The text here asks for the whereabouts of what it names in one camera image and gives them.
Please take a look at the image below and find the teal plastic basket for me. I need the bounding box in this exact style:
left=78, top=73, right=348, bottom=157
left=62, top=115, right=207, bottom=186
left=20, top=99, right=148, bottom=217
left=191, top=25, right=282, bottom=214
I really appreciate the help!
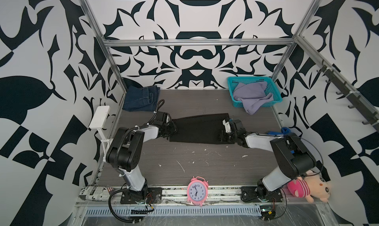
left=227, top=76, right=282, bottom=108

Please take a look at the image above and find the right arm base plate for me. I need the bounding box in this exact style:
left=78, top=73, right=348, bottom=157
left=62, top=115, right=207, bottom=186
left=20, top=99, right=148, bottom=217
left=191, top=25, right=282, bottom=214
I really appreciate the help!
left=240, top=186, right=283, bottom=203

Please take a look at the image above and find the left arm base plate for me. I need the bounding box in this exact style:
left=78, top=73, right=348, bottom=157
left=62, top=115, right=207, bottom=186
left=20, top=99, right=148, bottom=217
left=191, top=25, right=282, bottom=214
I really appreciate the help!
left=120, top=187, right=163, bottom=204

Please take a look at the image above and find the rolled newspaper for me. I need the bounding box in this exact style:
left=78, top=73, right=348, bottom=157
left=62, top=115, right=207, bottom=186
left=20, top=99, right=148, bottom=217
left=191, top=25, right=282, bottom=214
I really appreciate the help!
left=79, top=186, right=115, bottom=201

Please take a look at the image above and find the dark blue denim skirt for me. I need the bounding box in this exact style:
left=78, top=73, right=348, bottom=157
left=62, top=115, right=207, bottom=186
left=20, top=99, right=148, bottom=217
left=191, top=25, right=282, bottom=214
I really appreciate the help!
left=122, top=85, right=160, bottom=112

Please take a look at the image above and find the white box on stand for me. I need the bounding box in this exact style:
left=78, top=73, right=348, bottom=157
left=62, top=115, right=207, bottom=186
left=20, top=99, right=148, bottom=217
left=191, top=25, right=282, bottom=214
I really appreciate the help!
left=89, top=106, right=111, bottom=162

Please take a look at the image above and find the black coat hook rail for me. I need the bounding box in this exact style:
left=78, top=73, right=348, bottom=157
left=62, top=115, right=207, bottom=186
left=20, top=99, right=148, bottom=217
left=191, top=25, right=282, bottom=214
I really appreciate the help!
left=316, top=59, right=379, bottom=125

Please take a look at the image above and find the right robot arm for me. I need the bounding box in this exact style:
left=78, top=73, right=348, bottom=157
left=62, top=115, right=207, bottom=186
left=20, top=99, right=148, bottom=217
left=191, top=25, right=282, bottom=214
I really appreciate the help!
left=220, top=119, right=316, bottom=202

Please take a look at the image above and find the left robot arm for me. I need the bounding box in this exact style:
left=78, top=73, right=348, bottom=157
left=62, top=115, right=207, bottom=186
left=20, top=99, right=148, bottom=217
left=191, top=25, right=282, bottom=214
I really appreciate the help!
left=105, top=111, right=177, bottom=202

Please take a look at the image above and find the black garment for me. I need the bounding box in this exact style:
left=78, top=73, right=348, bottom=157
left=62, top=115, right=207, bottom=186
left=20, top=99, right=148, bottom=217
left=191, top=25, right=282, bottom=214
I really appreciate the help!
left=169, top=113, right=230, bottom=145

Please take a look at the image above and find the bright blue cloth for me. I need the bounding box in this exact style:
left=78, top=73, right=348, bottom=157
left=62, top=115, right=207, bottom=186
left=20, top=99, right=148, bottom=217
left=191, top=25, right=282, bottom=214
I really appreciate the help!
left=266, top=127, right=292, bottom=137

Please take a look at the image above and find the pink plush pig toy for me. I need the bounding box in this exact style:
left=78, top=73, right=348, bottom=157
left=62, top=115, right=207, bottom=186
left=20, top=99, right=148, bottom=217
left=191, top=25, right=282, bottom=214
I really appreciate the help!
left=287, top=170, right=330, bottom=203

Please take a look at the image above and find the pink alarm clock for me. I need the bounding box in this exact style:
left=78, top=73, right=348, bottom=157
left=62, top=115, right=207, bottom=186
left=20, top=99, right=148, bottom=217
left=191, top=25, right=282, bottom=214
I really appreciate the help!
left=187, top=177, right=209, bottom=207

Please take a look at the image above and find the lavender garment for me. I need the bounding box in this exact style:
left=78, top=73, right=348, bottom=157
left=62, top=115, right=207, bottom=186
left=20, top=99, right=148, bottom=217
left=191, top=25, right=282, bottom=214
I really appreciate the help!
left=233, top=82, right=274, bottom=115

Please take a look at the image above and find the white slotted cable duct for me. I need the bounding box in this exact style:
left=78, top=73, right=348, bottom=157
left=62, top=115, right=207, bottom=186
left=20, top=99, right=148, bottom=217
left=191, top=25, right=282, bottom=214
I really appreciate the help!
left=85, top=205, right=261, bottom=217

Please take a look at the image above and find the black corrugated cable hose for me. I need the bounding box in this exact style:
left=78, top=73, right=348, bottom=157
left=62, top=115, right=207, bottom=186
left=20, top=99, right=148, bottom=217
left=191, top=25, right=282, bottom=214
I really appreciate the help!
left=108, top=99, right=166, bottom=224

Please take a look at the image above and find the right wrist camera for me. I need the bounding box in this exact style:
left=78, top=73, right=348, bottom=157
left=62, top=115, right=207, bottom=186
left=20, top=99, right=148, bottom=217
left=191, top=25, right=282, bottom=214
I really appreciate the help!
left=223, top=119, right=232, bottom=133

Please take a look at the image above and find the small green circuit board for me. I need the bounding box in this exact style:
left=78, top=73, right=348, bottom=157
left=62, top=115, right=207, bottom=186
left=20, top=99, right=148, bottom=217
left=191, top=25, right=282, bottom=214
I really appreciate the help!
left=260, top=205, right=276, bottom=221

